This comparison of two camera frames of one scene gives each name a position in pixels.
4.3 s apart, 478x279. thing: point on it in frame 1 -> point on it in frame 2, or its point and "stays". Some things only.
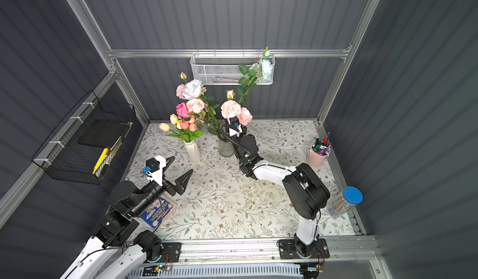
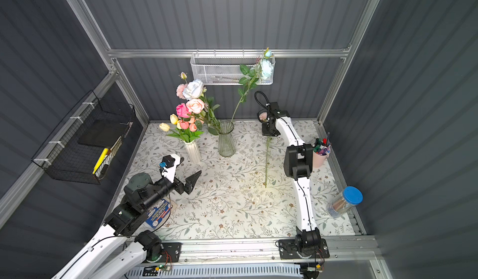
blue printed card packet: (154, 217) stays
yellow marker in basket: (100, 160) stays
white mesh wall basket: (223, 68) stays
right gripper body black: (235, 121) -> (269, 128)
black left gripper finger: (182, 182) -> (190, 182)
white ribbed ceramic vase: (193, 152) stays
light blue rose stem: (262, 70) stays
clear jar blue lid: (345, 200) stays
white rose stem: (193, 89) stays
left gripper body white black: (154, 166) -> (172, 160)
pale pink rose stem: (243, 113) -> (264, 118)
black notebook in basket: (104, 133) stays
